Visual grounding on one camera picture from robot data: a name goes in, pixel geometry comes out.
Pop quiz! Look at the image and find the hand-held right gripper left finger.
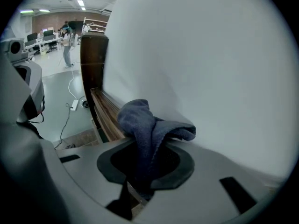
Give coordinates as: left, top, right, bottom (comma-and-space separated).
55, 138, 138, 208

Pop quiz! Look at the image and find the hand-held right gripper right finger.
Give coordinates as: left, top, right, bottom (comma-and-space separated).
133, 140, 288, 224

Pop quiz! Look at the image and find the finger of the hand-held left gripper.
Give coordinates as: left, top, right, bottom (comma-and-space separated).
13, 59, 45, 121

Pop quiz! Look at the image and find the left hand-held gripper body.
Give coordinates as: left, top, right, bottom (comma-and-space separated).
0, 38, 32, 65

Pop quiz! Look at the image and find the dark blue cloth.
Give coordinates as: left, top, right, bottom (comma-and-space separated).
116, 98, 197, 200

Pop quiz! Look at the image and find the white office desk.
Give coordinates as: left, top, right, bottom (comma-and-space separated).
24, 35, 62, 56

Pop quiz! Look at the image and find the black round floor device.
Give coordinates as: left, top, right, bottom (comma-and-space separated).
78, 96, 91, 109

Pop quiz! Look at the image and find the white storage shelf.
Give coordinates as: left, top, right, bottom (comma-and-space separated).
81, 17, 109, 35

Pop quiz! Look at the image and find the white power cable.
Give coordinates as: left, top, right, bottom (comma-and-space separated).
67, 63, 77, 101

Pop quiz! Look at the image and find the black power cable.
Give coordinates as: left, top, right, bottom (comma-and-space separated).
54, 103, 73, 149

